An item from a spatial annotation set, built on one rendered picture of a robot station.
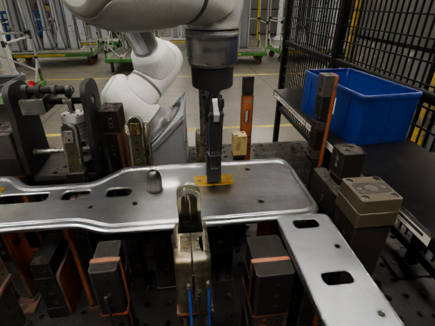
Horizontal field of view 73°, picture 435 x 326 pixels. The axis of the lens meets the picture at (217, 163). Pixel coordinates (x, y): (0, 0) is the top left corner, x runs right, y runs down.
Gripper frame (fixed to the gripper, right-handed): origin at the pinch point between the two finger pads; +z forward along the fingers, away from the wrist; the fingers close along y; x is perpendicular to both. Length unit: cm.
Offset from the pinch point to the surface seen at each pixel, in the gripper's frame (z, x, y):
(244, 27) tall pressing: 27, 152, -707
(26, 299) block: 34, -47, 2
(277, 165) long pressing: 5.3, 16.6, -7.0
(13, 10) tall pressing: -11, -370, -732
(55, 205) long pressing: 5.3, -31.9, 3.4
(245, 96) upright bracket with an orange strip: -9.8, 9.4, -14.8
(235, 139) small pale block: -0.5, 6.8, -10.8
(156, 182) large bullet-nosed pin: 2.6, -11.9, 1.5
